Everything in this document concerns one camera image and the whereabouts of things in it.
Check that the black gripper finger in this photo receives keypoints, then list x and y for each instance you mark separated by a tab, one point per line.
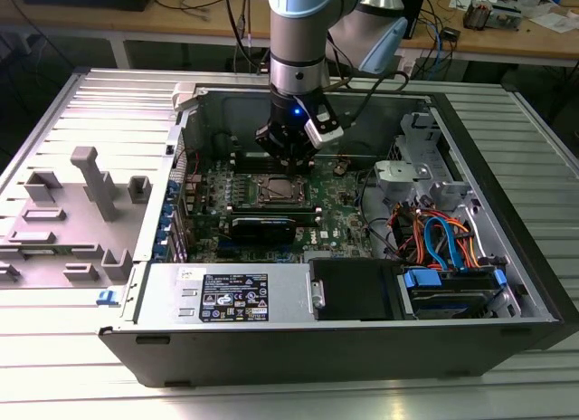
273	144
305	150

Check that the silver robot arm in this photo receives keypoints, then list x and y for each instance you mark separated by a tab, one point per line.
298	35

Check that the CPU socket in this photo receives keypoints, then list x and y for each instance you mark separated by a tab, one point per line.
260	199

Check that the blue expansion slot clip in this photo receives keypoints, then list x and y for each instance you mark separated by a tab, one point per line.
158	252
162	232
171	192
167	211

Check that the round coin battery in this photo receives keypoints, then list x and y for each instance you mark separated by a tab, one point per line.
339	170

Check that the green motherboard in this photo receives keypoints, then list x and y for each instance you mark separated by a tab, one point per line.
344	203

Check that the black graphics card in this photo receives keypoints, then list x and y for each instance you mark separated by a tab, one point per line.
262	230

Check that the silver metal drive cage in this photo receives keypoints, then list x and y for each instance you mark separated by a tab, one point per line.
445	189

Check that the black tower box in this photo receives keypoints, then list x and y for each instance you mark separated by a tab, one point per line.
415	12

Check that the silver power supply unit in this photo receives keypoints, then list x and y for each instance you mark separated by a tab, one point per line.
172	279

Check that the small black box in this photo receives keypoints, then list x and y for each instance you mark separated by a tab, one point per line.
451	34

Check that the hard disk blue carrier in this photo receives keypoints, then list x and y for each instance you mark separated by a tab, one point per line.
448	298

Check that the black PC case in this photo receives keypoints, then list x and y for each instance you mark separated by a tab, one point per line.
271	361

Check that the wooden workbench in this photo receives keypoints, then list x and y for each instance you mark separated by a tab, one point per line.
497	44

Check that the blue plastic latch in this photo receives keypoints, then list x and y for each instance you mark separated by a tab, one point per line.
107	298

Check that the grey parts rack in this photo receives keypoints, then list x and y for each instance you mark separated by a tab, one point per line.
68	239

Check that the white paper sheets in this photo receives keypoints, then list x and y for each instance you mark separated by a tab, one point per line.
554	21

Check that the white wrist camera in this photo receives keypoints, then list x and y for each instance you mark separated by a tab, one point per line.
323	132

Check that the grey case corner bracket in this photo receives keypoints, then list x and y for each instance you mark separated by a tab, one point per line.
183	96

